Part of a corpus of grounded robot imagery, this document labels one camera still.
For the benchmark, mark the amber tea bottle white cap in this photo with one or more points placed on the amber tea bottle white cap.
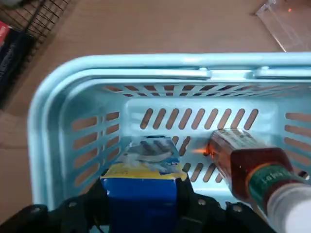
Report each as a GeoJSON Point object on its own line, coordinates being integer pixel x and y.
{"type": "Point", "coordinates": [247, 165]}

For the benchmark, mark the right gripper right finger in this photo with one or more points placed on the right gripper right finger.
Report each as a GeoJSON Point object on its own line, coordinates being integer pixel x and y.
{"type": "Point", "coordinates": [206, 216]}

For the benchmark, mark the light blue plastic basket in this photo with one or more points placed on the light blue plastic basket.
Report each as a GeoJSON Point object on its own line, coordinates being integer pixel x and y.
{"type": "Point", "coordinates": [145, 65]}

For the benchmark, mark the blue Oreo cookie packet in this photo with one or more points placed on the blue Oreo cookie packet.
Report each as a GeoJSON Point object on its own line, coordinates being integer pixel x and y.
{"type": "Point", "coordinates": [141, 199]}

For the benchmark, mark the dark chocolate cookie box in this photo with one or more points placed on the dark chocolate cookie box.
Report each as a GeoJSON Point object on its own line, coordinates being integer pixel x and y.
{"type": "Point", "coordinates": [14, 63]}

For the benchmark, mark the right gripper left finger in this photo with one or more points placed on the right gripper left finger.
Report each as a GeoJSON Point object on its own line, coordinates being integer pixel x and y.
{"type": "Point", "coordinates": [73, 213]}

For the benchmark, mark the clear acrylic beverage shelf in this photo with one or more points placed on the clear acrylic beverage shelf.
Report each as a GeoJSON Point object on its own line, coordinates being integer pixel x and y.
{"type": "Point", "coordinates": [286, 29]}

